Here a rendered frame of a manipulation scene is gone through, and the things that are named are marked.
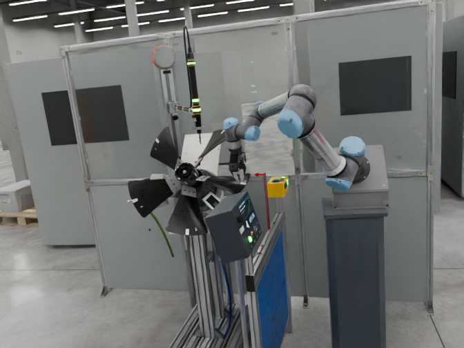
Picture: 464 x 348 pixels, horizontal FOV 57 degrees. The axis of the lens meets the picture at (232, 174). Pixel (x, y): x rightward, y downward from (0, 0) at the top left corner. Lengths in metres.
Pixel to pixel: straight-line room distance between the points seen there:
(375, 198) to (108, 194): 2.16
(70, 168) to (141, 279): 1.65
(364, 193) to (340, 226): 0.20
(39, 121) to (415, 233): 3.74
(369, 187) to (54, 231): 3.79
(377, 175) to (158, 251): 1.96
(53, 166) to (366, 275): 3.57
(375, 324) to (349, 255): 0.41
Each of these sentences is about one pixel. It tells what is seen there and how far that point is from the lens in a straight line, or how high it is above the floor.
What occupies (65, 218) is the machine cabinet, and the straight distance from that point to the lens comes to 5.09.
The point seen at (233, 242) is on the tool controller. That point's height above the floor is 1.14.
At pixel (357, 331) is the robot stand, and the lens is 2.52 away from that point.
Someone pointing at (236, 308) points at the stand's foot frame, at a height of 0.08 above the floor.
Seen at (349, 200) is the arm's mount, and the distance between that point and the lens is 2.26.
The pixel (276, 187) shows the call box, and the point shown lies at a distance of 2.58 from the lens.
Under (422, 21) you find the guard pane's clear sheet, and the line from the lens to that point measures 2.99.
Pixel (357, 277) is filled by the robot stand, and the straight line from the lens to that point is 2.36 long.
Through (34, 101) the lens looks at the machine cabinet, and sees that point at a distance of 4.95.
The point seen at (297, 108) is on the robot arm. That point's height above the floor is 1.57.
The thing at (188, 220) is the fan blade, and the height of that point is 0.98.
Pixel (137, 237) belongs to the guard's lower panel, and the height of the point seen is 0.52.
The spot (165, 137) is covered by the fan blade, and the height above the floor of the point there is 1.40.
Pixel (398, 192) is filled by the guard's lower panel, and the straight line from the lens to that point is 3.08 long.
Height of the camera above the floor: 1.73
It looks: 13 degrees down
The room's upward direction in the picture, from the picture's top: 6 degrees counter-clockwise
